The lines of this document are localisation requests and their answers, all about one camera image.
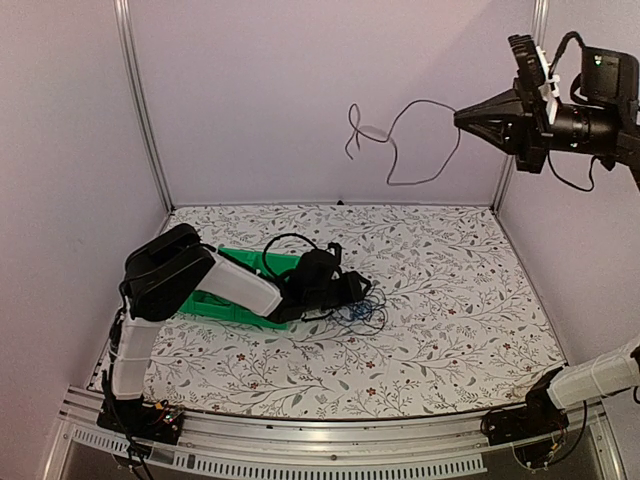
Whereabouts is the floral patterned table mat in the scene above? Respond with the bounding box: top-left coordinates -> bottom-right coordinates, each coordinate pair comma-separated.
144,205 -> 565,420

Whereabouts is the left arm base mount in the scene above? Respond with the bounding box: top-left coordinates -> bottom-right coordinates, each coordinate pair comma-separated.
97,398 -> 185,445

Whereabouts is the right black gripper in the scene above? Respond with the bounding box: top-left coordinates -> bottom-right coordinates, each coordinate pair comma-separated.
454,76 -> 621,172

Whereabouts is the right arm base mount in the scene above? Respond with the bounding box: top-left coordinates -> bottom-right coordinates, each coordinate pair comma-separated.
480,400 -> 569,470

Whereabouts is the aluminium front rail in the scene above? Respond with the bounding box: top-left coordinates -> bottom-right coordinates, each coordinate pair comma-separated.
42,387 -> 629,479

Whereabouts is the grey cable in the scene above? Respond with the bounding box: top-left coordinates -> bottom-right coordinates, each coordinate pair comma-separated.
344,99 -> 462,188

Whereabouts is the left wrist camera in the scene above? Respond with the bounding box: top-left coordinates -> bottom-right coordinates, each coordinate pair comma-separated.
326,242 -> 343,266

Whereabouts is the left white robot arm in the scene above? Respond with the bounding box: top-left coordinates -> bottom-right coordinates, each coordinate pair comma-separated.
104,223 -> 372,434

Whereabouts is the left arm black hose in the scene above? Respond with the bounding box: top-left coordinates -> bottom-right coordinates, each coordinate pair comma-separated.
261,232 -> 321,276

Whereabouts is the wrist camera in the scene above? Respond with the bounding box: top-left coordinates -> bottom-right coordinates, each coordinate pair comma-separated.
326,242 -> 343,266
507,32 -> 561,126

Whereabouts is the left aluminium corner post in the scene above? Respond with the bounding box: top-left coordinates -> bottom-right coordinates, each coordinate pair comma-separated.
113,0 -> 175,214

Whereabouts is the green plastic divided bin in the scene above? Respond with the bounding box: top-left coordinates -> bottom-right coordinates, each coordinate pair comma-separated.
179,245 -> 305,329

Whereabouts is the black cable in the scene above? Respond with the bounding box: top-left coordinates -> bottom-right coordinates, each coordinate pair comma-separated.
319,284 -> 389,336

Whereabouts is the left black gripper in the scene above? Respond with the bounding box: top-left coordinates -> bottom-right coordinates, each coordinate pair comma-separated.
305,271 -> 371,313

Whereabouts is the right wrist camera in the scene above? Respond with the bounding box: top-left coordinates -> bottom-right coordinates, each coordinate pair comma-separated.
507,32 -> 561,126

